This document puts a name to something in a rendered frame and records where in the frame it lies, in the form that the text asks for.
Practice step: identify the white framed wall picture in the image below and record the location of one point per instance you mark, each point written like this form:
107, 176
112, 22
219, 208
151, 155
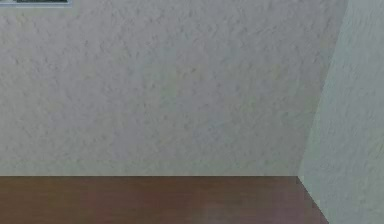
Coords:
36, 2

